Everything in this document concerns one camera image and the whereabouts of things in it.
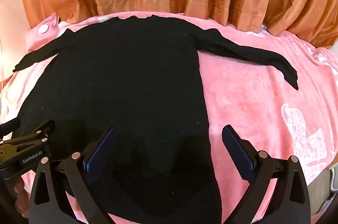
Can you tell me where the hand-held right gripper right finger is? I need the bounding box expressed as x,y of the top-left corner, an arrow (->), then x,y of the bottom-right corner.
221,125 -> 311,224

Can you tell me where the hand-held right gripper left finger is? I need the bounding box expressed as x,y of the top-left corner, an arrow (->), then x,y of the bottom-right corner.
29,127 -> 118,224

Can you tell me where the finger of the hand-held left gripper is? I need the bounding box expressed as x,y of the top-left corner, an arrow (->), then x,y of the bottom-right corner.
0,120 -> 56,151
0,118 -> 22,136

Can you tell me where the black long-sleeved sweater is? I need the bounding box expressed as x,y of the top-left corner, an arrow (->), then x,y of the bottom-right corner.
13,14 -> 299,224

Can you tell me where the person's left hand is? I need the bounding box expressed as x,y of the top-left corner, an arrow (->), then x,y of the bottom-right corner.
14,176 -> 30,217

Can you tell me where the pink printed fleece blanket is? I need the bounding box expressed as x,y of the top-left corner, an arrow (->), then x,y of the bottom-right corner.
0,11 -> 338,224

